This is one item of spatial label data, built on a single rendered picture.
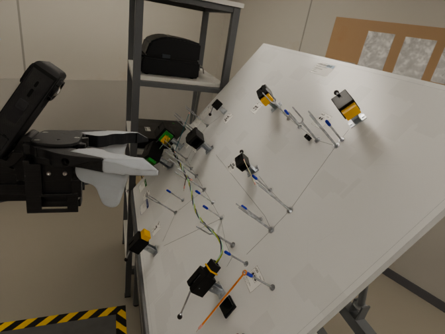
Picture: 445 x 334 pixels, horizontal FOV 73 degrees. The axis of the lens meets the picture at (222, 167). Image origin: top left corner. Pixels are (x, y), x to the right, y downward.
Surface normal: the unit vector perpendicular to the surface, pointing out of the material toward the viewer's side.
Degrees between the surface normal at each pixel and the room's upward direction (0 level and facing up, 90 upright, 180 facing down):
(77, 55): 90
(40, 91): 81
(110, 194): 84
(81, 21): 90
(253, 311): 54
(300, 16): 90
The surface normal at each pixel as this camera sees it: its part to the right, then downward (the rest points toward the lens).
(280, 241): -0.67, -0.53
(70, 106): 0.66, 0.40
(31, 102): 0.27, 0.30
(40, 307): 0.16, -0.90
